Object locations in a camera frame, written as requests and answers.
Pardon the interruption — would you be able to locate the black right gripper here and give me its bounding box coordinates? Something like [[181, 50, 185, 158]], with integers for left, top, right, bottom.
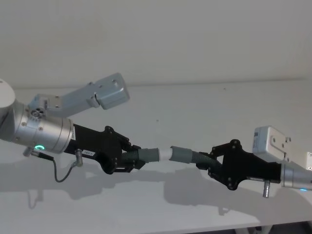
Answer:
[[196, 139, 283, 191]]

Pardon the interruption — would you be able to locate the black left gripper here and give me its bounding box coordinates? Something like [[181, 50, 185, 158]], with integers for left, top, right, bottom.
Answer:
[[68, 124, 146, 175]]

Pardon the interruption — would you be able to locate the grey corrugated hose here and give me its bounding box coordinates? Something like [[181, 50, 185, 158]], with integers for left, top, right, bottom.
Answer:
[[121, 147, 161, 163], [170, 145, 221, 168]]

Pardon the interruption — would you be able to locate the white plastic tube connector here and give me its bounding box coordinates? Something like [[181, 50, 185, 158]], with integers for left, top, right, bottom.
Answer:
[[157, 147, 174, 161]]

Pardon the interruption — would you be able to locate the thin dark wrist cable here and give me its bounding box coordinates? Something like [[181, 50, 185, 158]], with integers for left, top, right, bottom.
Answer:
[[23, 147, 84, 183]]

